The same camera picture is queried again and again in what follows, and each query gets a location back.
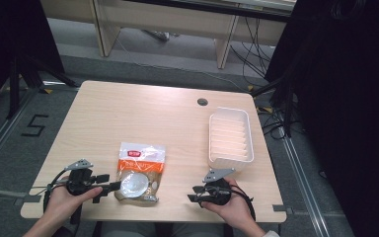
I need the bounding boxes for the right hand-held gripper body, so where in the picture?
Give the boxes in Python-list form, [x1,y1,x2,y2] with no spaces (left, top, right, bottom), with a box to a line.
[202,167,237,207]

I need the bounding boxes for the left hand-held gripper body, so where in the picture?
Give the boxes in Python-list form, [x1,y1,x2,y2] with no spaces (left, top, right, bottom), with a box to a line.
[63,158,96,198]

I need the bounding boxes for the clear orange-banded snack bag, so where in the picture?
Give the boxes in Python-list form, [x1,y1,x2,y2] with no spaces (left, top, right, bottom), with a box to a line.
[114,141,167,203]

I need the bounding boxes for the person's right hand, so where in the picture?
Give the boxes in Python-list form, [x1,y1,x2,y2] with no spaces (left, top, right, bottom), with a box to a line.
[199,177,257,229]

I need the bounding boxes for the person's left hand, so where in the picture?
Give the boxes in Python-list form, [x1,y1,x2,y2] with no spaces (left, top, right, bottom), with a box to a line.
[43,183,104,225]

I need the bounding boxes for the white ribbed plastic basket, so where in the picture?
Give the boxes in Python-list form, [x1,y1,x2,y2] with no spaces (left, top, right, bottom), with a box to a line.
[207,106,255,172]

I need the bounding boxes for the black metal stand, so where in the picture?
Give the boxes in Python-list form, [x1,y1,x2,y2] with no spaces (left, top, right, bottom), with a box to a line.
[250,63,299,138]
[5,52,81,120]

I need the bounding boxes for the grey power strip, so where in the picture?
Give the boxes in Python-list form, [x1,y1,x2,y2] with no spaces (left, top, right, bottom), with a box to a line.
[141,29,181,42]

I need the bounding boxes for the black curtain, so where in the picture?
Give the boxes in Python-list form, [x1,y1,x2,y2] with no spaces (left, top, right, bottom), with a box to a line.
[264,0,379,237]
[0,0,66,115]

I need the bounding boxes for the light wooden background desk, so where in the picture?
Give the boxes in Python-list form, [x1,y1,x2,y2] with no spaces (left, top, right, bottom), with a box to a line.
[39,0,298,70]

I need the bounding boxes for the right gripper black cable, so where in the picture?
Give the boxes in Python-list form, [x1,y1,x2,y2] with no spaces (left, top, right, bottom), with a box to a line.
[229,184,257,222]

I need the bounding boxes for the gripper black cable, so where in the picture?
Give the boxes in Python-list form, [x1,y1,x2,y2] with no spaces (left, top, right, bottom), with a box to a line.
[41,168,72,213]
[229,184,257,222]

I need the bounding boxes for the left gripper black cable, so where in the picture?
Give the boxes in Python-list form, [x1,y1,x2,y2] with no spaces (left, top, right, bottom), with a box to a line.
[41,168,72,213]

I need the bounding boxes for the black floor cables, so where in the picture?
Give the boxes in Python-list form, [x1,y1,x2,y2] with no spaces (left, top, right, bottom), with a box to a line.
[256,104,299,141]

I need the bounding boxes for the thin white floor cable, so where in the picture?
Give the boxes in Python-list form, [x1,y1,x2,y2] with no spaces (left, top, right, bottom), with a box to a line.
[114,29,252,94]

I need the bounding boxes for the hanging black cables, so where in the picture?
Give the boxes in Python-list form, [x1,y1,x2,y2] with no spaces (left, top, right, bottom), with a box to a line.
[229,16,277,87]

